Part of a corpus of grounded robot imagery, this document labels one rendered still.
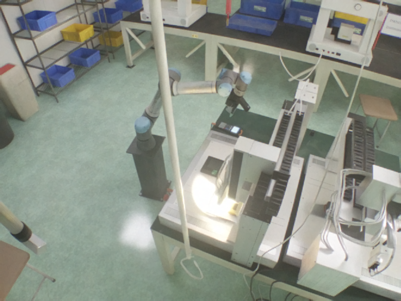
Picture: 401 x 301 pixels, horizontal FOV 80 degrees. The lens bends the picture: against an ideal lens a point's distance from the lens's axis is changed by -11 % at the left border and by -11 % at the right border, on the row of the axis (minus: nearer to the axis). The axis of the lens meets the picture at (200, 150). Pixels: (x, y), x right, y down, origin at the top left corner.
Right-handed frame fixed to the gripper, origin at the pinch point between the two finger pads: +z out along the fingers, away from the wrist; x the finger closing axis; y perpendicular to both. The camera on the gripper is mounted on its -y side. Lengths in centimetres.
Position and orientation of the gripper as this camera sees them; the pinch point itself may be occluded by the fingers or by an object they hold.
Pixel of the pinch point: (231, 114)
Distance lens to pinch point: 192.7
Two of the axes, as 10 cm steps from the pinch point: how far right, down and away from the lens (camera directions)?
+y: -8.5, -5.1, 1.2
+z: -2.3, 5.7, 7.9
